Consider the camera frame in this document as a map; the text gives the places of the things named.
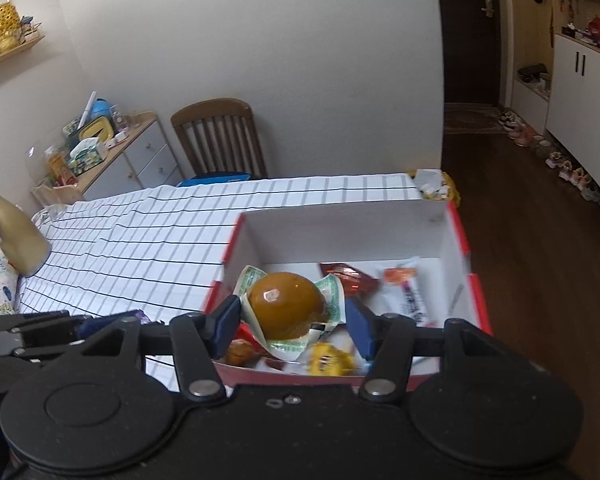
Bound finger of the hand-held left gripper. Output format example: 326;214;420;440
15;311;147;359

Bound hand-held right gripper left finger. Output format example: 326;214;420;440
72;295;242;403

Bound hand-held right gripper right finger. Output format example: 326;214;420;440
344;298;524;403

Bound white and orange snack packet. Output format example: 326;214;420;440
224;338;307;375

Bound yellow snack packet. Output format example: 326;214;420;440
304;342;357;377

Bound brown foil snack packet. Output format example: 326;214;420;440
319;261;382;298

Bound white snack packet black label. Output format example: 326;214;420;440
382;255;432;329

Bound brown egg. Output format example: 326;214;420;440
233;265;349;362

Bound red cardboard box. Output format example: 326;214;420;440
202;199;494;397

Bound gold jug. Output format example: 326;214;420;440
0;179;52;279

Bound white checkered tablecloth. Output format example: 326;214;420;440
17;172;427;392

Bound light wooden rack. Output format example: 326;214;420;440
29;179;84;207

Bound blue seat cushion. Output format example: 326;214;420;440
176;172;252;189

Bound yellow trash bag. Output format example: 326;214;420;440
411;168;463;209

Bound green tissue box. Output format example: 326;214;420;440
68;139;107;177

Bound white sideboard with wooden top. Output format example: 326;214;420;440
30;112;187;207

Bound brown wooden chair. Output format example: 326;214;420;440
170;98;269;182

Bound yellow and blue container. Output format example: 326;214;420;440
76;91;117;142

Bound patterned doormat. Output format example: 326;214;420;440
443;104;507;136

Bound row of shoes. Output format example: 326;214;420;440
497;110;600;212

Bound dark brown door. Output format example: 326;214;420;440
436;0;502;107

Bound gold ornament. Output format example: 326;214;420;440
0;3;24;54

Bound dark pair of shoes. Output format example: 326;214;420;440
515;63;552;87

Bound row of bottles and ornaments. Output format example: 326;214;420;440
555;14;600;57

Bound wooden wall shelf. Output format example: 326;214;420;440
0;34;46;72

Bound white wall cabinet unit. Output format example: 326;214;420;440
509;0;600;212

